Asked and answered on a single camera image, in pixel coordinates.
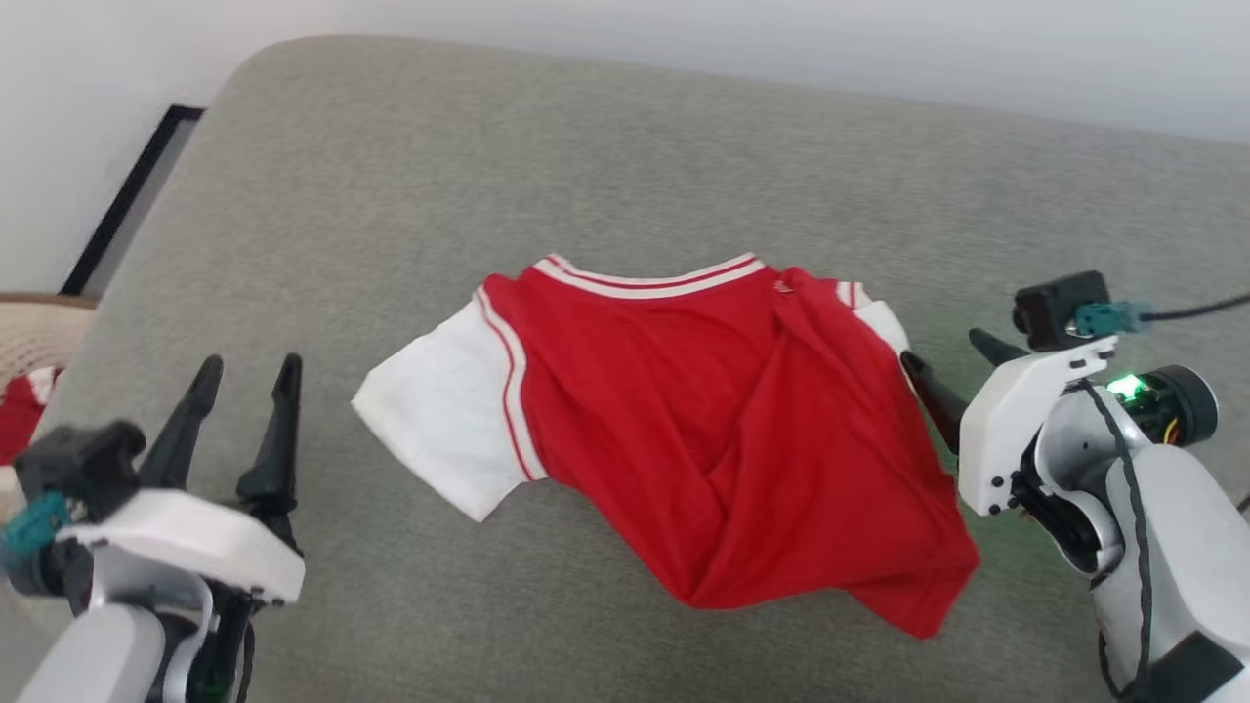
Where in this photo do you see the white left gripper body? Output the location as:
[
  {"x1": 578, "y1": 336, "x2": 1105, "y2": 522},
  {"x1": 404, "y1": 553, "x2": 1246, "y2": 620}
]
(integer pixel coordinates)
[{"x1": 59, "y1": 490, "x2": 306, "y2": 604}]

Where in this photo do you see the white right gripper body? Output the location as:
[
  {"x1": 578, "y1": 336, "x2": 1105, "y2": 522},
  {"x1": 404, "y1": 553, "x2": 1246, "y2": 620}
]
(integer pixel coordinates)
[{"x1": 959, "y1": 337, "x2": 1119, "y2": 517}]

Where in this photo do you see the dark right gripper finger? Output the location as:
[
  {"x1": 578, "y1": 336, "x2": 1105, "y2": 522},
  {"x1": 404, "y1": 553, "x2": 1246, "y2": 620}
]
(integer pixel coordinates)
[
  {"x1": 969, "y1": 328, "x2": 1031, "y2": 367},
  {"x1": 899, "y1": 351, "x2": 968, "y2": 455}
]

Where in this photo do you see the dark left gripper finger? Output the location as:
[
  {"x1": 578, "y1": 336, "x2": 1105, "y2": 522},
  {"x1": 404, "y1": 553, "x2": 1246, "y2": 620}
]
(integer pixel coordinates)
[
  {"x1": 236, "y1": 353, "x2": 303, "y2": 548},
  {"x1": 140, "y1": 355, "x2": 225, "y2": 491}
]

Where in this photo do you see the red shirt with white sleeves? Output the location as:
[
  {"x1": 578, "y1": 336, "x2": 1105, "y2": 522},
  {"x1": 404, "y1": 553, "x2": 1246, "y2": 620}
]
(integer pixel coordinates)
[{"x1": 352, "y1": 252, "x2": 980, "y2": 641}]

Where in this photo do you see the red white garment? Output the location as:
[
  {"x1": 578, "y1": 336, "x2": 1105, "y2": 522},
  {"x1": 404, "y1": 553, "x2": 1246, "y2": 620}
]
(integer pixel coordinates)
[{"x1": 0, "y1": 366, "x2": 62, "y2": 468}]

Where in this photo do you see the beige wicker basket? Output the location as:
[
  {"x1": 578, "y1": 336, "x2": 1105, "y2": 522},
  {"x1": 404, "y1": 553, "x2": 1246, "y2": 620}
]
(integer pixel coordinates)
[{"x1": 0, "y1": 291, "x2": 99, "y2": 528}]

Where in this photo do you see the black skirting strip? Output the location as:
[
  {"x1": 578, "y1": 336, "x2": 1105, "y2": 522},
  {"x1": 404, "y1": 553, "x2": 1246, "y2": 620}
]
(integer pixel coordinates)
[{"x1": 61, "y1": 104, "x2": 206, "y2": 297}]

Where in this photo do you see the grey fabric sofa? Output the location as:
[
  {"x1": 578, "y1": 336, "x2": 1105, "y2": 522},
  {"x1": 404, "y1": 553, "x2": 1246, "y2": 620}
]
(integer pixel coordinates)
[{"x1": 0, "y1": 36, "x2": 1250, "y2": 703}]

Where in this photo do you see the teal right camera connector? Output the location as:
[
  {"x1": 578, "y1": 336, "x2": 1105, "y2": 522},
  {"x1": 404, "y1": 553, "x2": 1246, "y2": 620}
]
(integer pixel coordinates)
[{"x1": 1072, "y1": 301, "x2": 1155, "y2": 338}]

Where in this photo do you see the teal camera connector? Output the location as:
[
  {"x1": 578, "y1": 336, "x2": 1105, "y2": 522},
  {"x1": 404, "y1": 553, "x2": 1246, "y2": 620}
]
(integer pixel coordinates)
[
  {"x1": 0, "y1": 490, "x2": 71, "y2": 558},
  {"x1": 1072, "y1": 301, "x2": 1155, "y2": 338}
]

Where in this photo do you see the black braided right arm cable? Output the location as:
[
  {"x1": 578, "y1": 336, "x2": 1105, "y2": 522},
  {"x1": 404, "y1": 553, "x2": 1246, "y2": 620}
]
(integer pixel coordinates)
[{"x1": 1079, "y1": 379, "x2": 1160, "y2": 700}]

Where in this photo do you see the teal left camera connector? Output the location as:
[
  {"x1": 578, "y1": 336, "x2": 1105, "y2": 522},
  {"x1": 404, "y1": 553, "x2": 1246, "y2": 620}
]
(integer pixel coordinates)
[{"x1": 0, "y1": 490, "x2": 71, "y2": 558}]

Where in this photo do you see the black right camera cable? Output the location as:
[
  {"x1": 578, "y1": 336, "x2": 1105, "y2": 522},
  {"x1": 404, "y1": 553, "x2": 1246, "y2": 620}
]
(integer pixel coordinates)
[{"x1": 1147, "y1": 291, "x2": 1250, "y2": 323}]

